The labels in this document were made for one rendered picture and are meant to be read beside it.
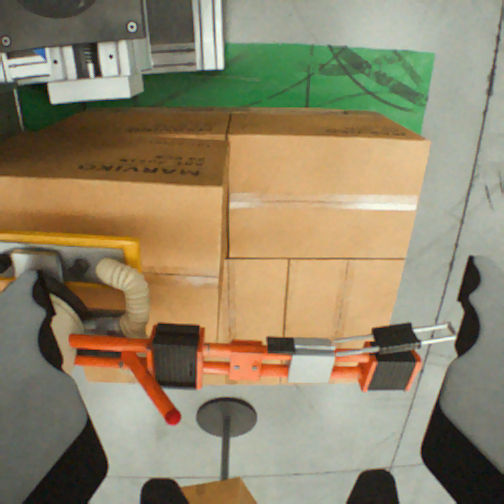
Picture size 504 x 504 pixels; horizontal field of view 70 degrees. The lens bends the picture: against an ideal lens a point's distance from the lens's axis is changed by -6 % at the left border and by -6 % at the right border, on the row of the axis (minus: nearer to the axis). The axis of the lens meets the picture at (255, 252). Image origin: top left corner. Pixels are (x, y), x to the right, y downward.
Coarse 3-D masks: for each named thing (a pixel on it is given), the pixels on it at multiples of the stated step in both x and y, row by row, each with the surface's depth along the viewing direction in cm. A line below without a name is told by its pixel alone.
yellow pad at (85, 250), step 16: (0, 240) 62; (16, 240) 62; (32, 240) 62; (48, 240) 62; (64, 240) 62; (80, 240) 62; (96, 240) 62; (112, 240) 63; (128, 240) 63; (0, 256) 61; (64, 256) 63; (80, 256) 63; (96, 256) 63; (112, 256) 63; (128, 256) 64; (0, 272) 61; (64, 272) 64; (80, 272) 62; (112, 288) 67
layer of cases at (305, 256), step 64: (64, 128) 115; (128, 128) 113; (192, 128) 113; (256, 128) 114; (320, 128) 117; (384, 128) 121; (256, 192) 114; (320, 192) 115; (384, 192) 115; (256, 256) 125; (320, 256) 125; (384, 256) 126; (256, 320) 138; (320, 320) 138; (384, 320) 139; (256, 384) 154
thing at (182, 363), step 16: (160, 336) 58; (176, 336) 59; (192, 336) 59; (160, 352) 58; (176, 352) 58; (192, 352) 58; (160, 368) 59; (176, 368) 59; (192, 368) 59; (160, 384) 60; (176, 384) 61; (192, 384) 61
